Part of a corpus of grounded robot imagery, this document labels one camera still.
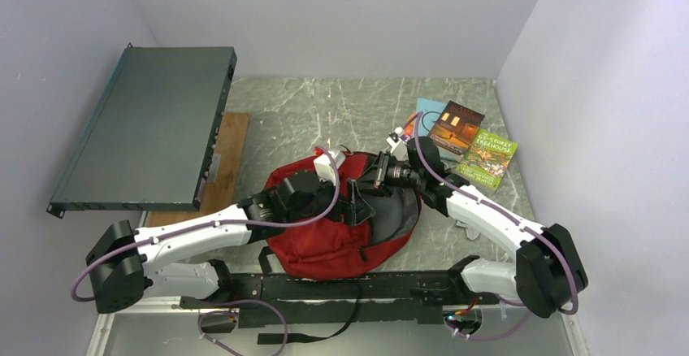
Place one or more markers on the dark grey rack server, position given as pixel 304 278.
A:
pixel 149 143

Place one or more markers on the wooden board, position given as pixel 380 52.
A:
pixel 222 176

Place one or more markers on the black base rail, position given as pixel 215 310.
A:
pixel 385 296

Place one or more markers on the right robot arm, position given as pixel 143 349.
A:
pixel 544 274

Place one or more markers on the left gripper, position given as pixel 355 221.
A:
pixel 351 210

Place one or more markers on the light blue booklet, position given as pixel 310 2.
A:
pixel 430 111

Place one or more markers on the green Treehouse book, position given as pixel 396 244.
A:
pixel 487 159

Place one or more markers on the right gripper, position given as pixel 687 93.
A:
pixel 374 179

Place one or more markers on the orange handled adjustable wrench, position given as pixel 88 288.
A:
pixel 471 233

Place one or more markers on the purple Roald Dahl book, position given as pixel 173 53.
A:
pixel 410 120

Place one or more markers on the dark house cover book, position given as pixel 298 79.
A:
pixel 455 130

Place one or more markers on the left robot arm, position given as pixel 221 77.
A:
pixel 126 265

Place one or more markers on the red backpack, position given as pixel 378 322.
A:
pixel 364 229

